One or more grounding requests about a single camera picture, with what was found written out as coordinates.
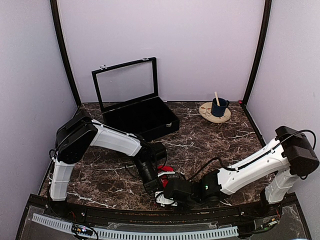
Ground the red and beige sock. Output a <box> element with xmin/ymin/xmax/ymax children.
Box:
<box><xmin>157</xmin><ymin>165</ymin><xmax>176</xmax><ymax>188</ymax></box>

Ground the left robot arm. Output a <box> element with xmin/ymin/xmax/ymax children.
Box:
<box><xmin>48</xmin><ymin>116</ymin><xmax>167</xmax><ymax>218</ymax></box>

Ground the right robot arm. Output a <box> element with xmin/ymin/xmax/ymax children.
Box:
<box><xmin>155</xmin><ymin>126</ymin><xmax>320</xmax><ymax>217</ymax></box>

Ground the black display case box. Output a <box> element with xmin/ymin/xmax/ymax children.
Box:
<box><xmin>91</xmin><ymin>57</ymin><xmax>180</xmax><ymax>142</ymax></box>

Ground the beige ceramic saucer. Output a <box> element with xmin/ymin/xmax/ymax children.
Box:
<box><xmin>198</xmin><ymin>101</ymin><xmax>232</xmax><ymax>124</ymax></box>

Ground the dark blue mug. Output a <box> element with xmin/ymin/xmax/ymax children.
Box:
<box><xmin>211</xmin><ymin>97</ymin><xmax>230</xmax><ymax>117</ymax></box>

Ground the small green circuit board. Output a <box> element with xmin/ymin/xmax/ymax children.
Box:
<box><xmin>71</xmin><ymin>224</ymin><xmax>94</xmax><ymax>237</ymax></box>

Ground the wooden stick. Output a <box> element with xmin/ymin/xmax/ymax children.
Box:
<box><xmin>214</xmin><ymin>91</ymin><xmax>220</xmax><ymax>107</ymax></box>

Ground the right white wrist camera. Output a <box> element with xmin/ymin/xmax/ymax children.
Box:
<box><xmin>154</xmin><ymin>191</ymin><xmax>178</xmax><ymax>207</ymax></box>

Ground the black front rail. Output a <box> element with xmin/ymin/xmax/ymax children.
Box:
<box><xmin>27</xmin><ymin>193</ymin><xmax>298</xmax><ymax>226</ymax></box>

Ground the white slotted cable duct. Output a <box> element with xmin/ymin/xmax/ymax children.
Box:
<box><xmin>31</xmin><ymin>213</ymin><xmax>239</xmax><ymax>240</ymax></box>

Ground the left black frame post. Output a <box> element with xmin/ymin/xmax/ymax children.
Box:
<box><xmin>49</xmin><ymin>0</ymin><xmax>82</xmax><ymax>108</ymax></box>

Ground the black frame post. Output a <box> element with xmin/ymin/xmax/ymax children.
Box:
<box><xmin>242</xmin><ymin>0</ymin><xmax>272</xmax><ymax>106</ymax></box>
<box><xmin>49</xmin><ymin>0</ymin><xmax>82</xmax><ymax>108</ymax></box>

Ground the right black frame post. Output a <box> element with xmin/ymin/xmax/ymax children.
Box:
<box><xmin>242</xmin><ymin>0</ymin><xmax>272</xmax><ymax>106</ymax></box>

